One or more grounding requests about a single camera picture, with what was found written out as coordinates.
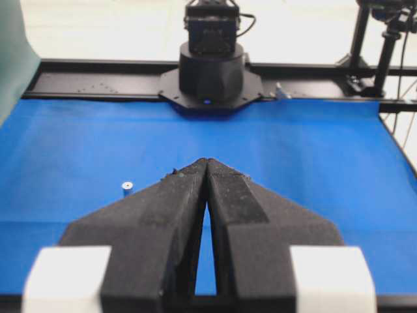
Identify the small silver clamp bracket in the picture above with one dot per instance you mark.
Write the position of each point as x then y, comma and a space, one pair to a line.
281, 93

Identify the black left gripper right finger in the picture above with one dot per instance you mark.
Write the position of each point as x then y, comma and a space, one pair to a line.
274, 255

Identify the small silver metal shaft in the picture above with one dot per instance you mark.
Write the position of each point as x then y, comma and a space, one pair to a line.
127, 188

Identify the blue table mat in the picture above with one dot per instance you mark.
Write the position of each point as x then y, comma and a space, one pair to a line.
62, 159

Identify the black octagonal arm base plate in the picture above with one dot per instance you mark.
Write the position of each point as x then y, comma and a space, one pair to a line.
210, 97

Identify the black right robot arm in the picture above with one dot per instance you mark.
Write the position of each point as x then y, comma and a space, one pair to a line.
212, 52

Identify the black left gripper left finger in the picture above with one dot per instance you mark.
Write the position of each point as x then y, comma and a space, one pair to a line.
122, 257

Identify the black aluminium frame rail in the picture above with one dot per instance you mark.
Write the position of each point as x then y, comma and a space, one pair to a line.
140, 80

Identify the green cloth curtain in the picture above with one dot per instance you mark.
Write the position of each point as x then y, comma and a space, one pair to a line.
19, 61

